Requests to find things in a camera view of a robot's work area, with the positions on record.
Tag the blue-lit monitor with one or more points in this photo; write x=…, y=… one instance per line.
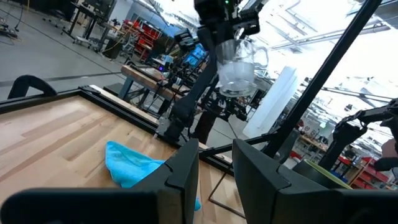
x=196, y=56

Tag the black aluminium table frame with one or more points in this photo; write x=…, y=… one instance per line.
x=317, y=77

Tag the red storage shelving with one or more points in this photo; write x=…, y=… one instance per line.
x=146, y=35

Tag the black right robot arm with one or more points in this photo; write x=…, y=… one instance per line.
x=186, y=102

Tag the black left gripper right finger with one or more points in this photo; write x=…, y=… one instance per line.
x=273, y=199

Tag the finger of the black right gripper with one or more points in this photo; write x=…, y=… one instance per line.
x=207, y=43
x=248, y=27

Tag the black jointed leader arm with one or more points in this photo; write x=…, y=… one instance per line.
x=351, y=130

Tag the wooden workbench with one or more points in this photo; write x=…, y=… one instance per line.
x=146, y=79

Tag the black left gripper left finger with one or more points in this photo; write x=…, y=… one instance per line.
x=155, y=205

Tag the wooden shelf with black legs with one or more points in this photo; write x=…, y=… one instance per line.
x=222, y=193

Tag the turquoise microfibre cloth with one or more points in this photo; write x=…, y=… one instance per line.
x=130, y=165

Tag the person's hand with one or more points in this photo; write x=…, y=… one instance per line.
x=390, y=149

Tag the white pillar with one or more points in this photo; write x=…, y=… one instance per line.
x=273, y=102

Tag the black table clamp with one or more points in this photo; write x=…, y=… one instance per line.
x=29, y=85

